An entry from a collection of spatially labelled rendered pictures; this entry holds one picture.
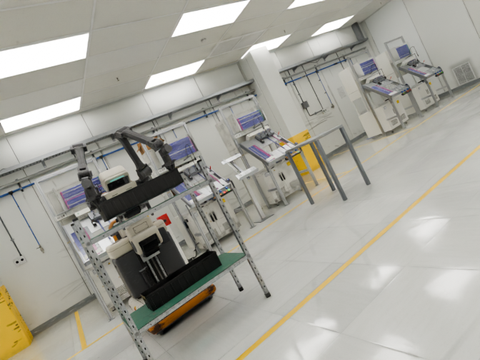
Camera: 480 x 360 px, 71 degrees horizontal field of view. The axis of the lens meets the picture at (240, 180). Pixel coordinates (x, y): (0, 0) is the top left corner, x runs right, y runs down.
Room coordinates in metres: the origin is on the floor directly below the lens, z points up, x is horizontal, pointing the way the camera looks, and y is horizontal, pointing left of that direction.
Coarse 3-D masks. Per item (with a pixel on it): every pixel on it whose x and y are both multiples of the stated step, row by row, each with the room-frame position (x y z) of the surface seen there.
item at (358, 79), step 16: (368, 64) 7.61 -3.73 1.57; (352, 80) 7.60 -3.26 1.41; (368, 80) 7.51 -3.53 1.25; (384, 80) 7.63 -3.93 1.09; (352, 96) 7.77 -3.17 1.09; (368, 112) 7.60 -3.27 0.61; (384, 112) 7.29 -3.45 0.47; (400, 112) 7.54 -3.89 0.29; (368, 128) 7.75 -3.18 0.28; (384, 128) 7.42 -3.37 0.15
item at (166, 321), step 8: (208, 288) 2.86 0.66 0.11; (200, 296) 2.80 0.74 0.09; (208, 296) 2.86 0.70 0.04; (136, 304) 2.82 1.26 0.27; (184, 304) 2.74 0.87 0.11; (192, 304) 2.76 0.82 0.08; (176, 312) 2.69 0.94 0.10; (184, 312) 2.72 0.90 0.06; (168, 320) 2.64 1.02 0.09; (176, 320) 2.70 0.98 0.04; (152, 328) 2.59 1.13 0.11; (160, 328) 2.61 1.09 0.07
